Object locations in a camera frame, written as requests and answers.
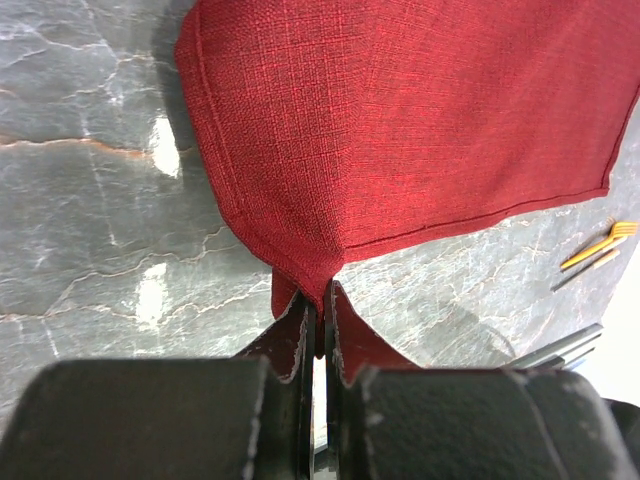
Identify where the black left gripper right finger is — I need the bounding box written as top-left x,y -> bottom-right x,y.
324,282 -> 638,479

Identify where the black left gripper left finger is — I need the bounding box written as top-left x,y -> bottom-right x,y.
1,295 -> 316,479

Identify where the red cloth napkin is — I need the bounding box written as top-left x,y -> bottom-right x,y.
175,1 -> 639,366

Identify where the orange plastic fork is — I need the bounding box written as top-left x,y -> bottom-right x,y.
560,222 -> 639,271

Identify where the aluminium frame rail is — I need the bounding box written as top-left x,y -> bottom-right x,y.
505,323 -> 604,370

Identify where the chopstick with tan handle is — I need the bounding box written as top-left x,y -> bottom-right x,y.
560,216 -> 616,265

